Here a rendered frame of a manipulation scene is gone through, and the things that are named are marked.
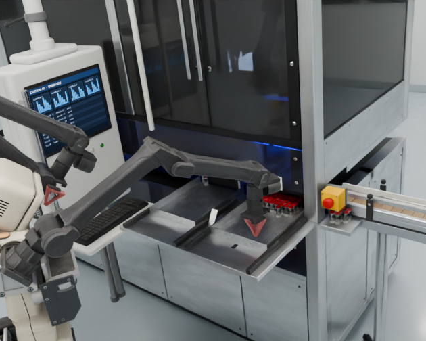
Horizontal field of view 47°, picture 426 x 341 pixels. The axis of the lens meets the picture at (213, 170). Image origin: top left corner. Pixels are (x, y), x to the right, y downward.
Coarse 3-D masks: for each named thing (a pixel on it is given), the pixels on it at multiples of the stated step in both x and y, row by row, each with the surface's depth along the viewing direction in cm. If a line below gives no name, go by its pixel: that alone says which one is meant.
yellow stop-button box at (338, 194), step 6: (330, 186) 184; (336, 186) 184; (342, 186) 183; (324, 192) 181; (330, 192) 180; (336, 192) 180; (342, 192) 180; (324, 198) 182; (330, 198) 180; (336, 198) 179; (342, 198) 181; (336, 204) 180; (342, 204) 182; (336, 210) 181
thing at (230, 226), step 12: (240, 204) 203; (228, 216) 198; (288, 216) 197; (300, 216) 191; (216, 228) 188; (228, 228) 194; (240, 228) 193; (264, 228) 191; (276, 228) 190; (288, 228) 185; (240, 240) 182; (252, 240) 178; (264, 240) 183; (276, 240) 179
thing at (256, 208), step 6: (252, 204) 172; (258, 204) 172; (246, 210) 176; (252, 210) 172; (258, 210) 172; (264, 210) 176; (240, 216) 174; (246, 216) 172; (252, 216) 172; (258, 216) 171
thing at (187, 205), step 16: (176, 192) 222; (192, 192) 226; (208, 192) 224; (224, 192) 222; (240, 192) 217; (160, 208) 215; (176, 208) 213; (192, 208) 211; (208, 208) 210; (192, 224) 196
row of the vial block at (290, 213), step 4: (264, 200) 201; (268, 200) 201; (272, 200) 201; (264, 204) 202; (268, 204) 201; (272, 204) 200; (276, 204) 198; (280, 204) 197; (284, 204) 196; (272, 208) 200; (284, 208) 196; (288, 208) 196; (292, 208) 194; (284, 212) 196; (288, 212) 195; (292, 212) 195; (292, 216) 195
